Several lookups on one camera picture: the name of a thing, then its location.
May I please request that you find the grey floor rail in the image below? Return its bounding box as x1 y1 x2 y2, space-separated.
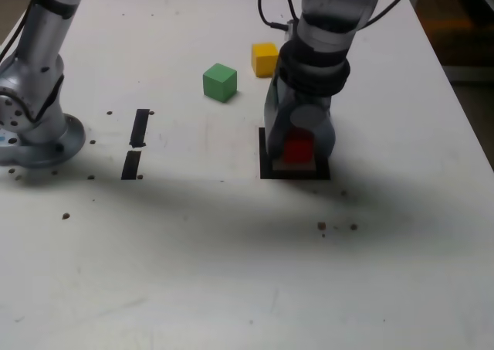
442 64 494 83

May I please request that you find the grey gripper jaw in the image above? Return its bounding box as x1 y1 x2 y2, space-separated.
306 109 337 158
263 76 308 161

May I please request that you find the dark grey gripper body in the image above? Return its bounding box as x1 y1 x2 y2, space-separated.
279 83 333 114

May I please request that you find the yellow cube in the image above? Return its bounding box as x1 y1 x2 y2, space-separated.
251 42 279 78

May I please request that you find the green cube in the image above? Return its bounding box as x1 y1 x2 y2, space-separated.
202 63 238 104

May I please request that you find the black tape strip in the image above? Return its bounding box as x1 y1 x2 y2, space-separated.
120 108 151 181

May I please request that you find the thin black cable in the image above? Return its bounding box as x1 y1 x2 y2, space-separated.
360 0 420 29

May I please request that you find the red cube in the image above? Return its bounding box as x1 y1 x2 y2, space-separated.
283 127 314 165

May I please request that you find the black tape square outline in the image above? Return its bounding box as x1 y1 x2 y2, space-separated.
258 127 332 181

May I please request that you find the black cable with plug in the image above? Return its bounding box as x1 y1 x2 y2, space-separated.
257 0 299 30

